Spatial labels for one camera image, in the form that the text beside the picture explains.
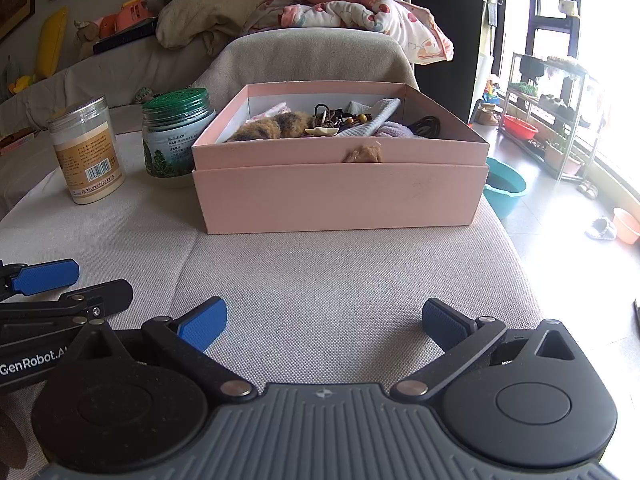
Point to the brown fuzzy scrap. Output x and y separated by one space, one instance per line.
362 152

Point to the orange plastic basin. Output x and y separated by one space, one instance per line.
627 225

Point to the green lidded jar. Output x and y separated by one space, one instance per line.
170 155

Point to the yellow green toy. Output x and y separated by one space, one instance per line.
20 82

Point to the pale knitted cloth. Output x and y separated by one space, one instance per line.
372 117

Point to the brown small boots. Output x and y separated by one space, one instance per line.
486 115

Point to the grey slipper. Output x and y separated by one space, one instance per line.
602 230

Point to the cream hair clip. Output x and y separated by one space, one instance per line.
322 131

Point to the red plastic basin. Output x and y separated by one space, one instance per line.
520 127

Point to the white sheet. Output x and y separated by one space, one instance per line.
125 220

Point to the orange plastic toy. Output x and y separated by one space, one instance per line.
125 17

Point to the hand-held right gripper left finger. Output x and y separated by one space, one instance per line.
205 325

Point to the teal plastic basin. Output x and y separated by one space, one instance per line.
505 195

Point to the potted plant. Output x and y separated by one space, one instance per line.
562 155

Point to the dark flat box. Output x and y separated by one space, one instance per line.
125 37

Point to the pink cardboard box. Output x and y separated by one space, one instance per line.
325 200

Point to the beige pillow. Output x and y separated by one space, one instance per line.
200 20

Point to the metal shelf rack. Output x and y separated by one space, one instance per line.
555 105

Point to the calico furry toy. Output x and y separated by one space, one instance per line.
275 127

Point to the floral pink blanket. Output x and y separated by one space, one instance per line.
350 10

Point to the clear jar with beige label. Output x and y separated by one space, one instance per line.
90 160

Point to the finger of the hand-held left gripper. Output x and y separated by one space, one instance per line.
45 276
105 294

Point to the small green soft toy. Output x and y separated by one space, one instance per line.
145 95

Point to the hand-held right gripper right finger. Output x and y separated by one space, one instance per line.
445 321

